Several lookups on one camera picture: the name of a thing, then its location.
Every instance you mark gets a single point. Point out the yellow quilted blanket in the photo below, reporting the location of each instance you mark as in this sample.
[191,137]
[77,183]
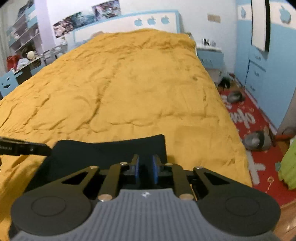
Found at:
[138,81]

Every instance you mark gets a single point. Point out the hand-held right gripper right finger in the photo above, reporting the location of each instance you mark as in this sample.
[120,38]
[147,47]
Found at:
[154,169]

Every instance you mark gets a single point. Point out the blue and white bookshelf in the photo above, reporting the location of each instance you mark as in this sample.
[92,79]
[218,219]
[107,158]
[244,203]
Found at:
[23,30]

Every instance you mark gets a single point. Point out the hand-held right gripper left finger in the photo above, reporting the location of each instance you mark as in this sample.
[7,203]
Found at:
[137,169]

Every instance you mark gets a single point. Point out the red printed rug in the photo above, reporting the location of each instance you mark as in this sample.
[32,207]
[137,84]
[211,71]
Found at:
[261,166]

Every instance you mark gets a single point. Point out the beige wall switch plate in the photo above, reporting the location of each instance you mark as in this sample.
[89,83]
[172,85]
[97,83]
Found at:
[214,18]

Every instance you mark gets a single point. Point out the blue nightstand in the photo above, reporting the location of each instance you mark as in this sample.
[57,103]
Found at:
[210,58]

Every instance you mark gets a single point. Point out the green cloth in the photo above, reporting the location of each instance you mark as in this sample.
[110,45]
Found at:
[289,164]

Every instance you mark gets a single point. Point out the blue and white bed headboard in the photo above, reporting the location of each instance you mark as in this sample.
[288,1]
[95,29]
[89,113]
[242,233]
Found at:
[120,23]

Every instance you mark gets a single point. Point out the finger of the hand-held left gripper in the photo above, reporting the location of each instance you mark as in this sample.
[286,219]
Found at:
[34,149]

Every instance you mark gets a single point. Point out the black framed mirror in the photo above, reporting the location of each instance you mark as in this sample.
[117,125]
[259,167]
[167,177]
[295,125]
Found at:
[260,23]

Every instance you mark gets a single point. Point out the wall poster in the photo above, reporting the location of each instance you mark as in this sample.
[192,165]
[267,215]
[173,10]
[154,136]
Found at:
[69,23]

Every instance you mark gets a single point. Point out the blue smiley chair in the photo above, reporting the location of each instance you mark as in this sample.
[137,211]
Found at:
[8,84]

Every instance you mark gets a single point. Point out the white headphones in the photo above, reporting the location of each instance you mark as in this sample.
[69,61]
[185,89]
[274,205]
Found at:
[208,42]

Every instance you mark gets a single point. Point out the grey slipper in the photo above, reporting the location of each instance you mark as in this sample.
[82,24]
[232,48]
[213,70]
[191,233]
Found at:
[235,96]
[256,141]

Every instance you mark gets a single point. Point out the blue wardrobe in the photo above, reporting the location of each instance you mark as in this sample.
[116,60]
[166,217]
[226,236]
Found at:
[277,76]

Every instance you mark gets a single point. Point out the red bag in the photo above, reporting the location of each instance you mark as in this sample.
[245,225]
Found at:
[12,62]

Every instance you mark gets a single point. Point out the grey cart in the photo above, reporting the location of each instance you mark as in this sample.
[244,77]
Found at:
[54,53]

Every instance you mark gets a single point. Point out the white round lamp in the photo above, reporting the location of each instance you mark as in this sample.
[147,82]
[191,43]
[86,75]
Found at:
[30,55]

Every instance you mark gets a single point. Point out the black pants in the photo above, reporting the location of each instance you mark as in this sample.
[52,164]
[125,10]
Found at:
[104,150]

